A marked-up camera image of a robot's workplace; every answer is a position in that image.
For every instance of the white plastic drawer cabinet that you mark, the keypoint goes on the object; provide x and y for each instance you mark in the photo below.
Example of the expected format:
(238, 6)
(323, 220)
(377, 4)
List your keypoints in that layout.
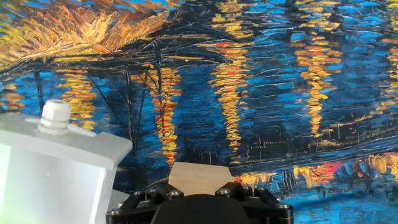
(119, 197)

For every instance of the starry night painted tablecloth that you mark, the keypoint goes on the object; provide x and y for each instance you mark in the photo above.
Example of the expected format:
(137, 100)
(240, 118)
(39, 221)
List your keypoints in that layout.
(248, 93)

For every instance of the white plastic box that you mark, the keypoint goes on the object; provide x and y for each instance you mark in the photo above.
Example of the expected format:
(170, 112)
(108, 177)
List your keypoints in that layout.
(56, 174)

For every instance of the wooden cube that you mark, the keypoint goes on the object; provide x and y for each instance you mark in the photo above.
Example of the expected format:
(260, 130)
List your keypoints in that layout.
(199, 177)

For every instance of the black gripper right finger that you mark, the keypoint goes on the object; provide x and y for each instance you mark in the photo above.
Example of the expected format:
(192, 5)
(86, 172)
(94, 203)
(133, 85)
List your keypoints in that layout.
(267, 207)

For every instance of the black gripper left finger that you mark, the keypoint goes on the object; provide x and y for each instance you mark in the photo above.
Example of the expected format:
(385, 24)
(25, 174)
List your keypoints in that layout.
(136, 207)

